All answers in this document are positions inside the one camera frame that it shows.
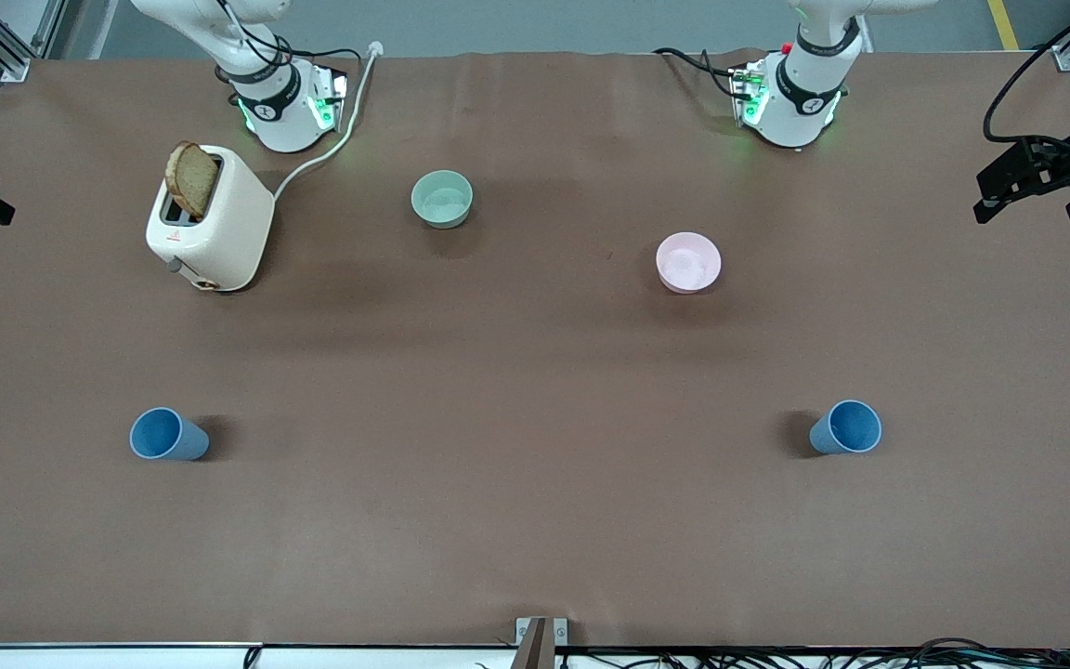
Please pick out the blue plastic cup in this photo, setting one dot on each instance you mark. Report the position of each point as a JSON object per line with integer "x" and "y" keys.
{"x": 159, "y": 435}
{"x": 853, "y": 427}

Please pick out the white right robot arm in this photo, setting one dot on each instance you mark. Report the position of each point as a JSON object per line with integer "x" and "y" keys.
{"x": 280, "y": 111}

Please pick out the brown bread slice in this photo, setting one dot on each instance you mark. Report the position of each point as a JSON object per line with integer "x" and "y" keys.
{"x": 191, "y": 178}

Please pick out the cream two-slot toaster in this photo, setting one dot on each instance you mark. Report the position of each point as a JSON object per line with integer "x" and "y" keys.
{"x": 228, "y": 232}

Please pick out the pink bowl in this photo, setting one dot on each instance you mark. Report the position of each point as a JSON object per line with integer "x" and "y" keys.
{"x": 688, "y": 264}

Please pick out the green bowl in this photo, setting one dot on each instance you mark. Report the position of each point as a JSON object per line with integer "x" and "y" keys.
{"x": 442, "y": 200}

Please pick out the brown table cover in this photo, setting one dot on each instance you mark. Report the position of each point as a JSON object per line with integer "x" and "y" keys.
{"x": 535, "y": 520}

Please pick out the metal table bracket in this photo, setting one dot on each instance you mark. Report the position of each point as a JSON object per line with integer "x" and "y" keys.
{"x": 540, "y": 641}

